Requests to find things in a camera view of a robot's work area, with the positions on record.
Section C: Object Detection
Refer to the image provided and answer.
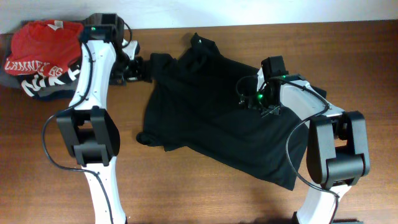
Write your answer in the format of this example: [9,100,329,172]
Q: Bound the black t-shirt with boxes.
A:
[136,35,308,190]

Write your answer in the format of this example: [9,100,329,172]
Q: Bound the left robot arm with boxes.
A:
[54,13,147,224]

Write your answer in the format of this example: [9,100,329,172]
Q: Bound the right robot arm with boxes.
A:
[235,56,371,224]

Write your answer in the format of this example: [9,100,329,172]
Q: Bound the red folded shirt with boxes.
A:
[4,20,83,77]

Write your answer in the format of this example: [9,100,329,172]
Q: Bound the dark blue folded garment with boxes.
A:
[32,90,75,101]

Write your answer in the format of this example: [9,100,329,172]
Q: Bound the black white lettered shirt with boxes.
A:
[17,60,81,97]

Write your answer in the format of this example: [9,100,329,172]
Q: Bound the grey folded garment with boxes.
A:
[1,21,84,93]

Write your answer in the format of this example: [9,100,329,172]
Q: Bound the right black cable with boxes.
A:
[235,75,340,224]

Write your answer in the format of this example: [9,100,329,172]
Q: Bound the black cable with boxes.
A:
[41,20,134,224]
[235,75,340,224]

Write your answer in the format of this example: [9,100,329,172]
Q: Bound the left black cable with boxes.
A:
[41,20,134,224]

